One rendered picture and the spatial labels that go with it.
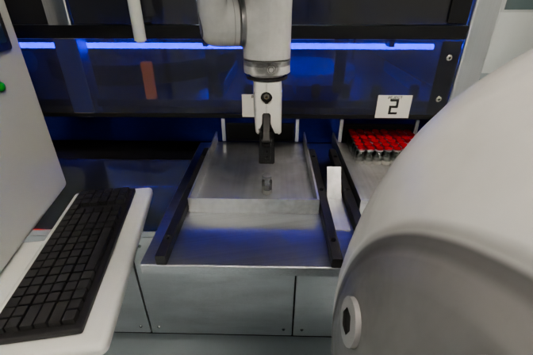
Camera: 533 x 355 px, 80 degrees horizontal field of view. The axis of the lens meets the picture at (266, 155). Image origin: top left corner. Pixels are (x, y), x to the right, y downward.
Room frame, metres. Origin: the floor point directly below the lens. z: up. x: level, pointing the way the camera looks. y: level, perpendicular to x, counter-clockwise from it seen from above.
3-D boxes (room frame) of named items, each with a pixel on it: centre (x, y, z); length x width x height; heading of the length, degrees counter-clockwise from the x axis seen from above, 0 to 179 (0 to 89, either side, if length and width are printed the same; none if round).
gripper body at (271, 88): (0.58, 0.00, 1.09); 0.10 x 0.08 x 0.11; 179
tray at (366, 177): (0.67, -0.32, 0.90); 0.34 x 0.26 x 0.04; 179
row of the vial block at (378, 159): (0.72, -0.32, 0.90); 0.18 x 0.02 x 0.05; 89
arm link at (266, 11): (0.58, 0.00, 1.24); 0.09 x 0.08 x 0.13; 104
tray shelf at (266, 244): (0.61, -0.15, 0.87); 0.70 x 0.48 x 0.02; 89
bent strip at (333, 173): (0.53, -0.14, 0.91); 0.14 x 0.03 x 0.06; 178
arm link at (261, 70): (0.58, 0.00, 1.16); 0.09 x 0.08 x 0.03; 179
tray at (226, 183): (0.68, 0.02, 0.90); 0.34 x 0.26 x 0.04; 179
